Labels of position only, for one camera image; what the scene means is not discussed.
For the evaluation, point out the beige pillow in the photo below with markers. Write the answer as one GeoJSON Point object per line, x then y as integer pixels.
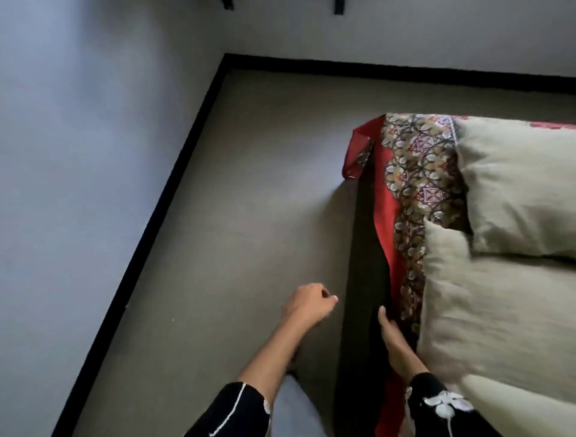
{"type": "Point", "coordinates": [517, 189]}
{"type": "Point", "coordinates": [495, 315]}

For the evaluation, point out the person's left forearm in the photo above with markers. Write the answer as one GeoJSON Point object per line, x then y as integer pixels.
{"type": "Point", "coordinates": [270, 360]}

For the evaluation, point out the wooden wall shelf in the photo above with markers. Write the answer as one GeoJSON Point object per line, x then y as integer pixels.
{"type": "Point", "coordinates": [339, 6]}

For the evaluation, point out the light grey jeans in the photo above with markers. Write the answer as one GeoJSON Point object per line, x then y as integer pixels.
{"type": "Point", "coordinates": [292, 409]}

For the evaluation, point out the black floral blouse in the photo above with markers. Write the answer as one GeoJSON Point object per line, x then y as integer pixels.
{"type": "Point", "coordinates": [225, 414]}

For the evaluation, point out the red patterned bedsheet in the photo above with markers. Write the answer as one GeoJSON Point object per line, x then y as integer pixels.
{"type": "Point", "coordinates": [427, 180]}

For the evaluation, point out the person's right hand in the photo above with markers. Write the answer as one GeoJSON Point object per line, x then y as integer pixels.
{"type": "Point", "coordinates": [398, 349]}

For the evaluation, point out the person's left hand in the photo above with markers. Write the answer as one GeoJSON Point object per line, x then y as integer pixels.
{"type": "Point", "coordinates": [308, 306]}

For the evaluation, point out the person's right forearm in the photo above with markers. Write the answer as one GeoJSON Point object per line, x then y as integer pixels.
{"type": "Point", "coordinates": [416, 373]}

